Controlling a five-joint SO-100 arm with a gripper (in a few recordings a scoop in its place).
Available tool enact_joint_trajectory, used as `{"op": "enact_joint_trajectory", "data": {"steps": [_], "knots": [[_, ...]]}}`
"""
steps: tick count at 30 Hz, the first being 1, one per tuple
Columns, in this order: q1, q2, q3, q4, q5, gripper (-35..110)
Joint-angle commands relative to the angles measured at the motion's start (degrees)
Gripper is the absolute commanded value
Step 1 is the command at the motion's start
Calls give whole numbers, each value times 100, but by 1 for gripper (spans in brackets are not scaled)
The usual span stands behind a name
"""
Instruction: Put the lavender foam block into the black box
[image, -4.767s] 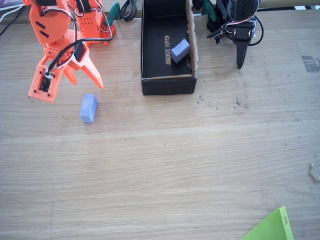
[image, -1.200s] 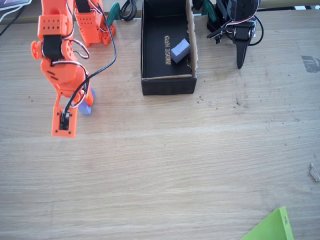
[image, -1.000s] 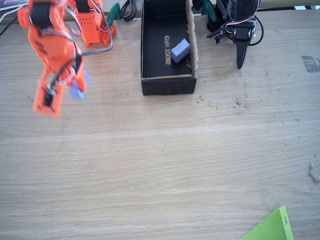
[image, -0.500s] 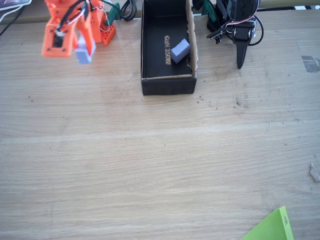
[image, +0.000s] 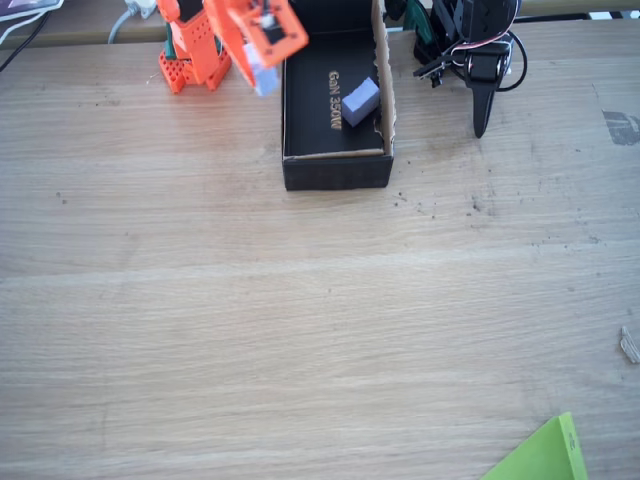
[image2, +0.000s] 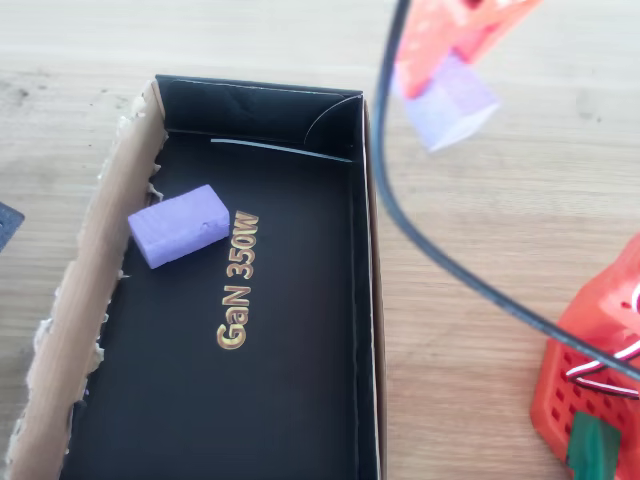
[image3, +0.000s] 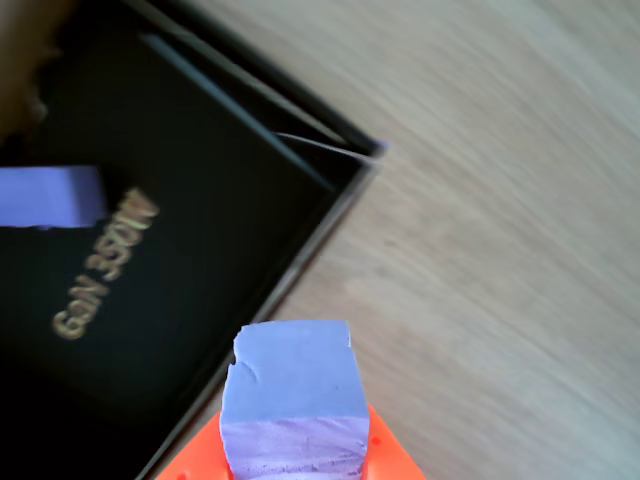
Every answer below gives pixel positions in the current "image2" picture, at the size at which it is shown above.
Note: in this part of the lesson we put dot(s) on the dark grey tape patch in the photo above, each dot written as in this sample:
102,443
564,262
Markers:
7,225

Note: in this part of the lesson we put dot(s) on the purple foam block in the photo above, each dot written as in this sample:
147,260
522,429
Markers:
175,225
450,115

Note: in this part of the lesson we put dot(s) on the black cardboard box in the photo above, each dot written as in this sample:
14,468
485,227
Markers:
280,300

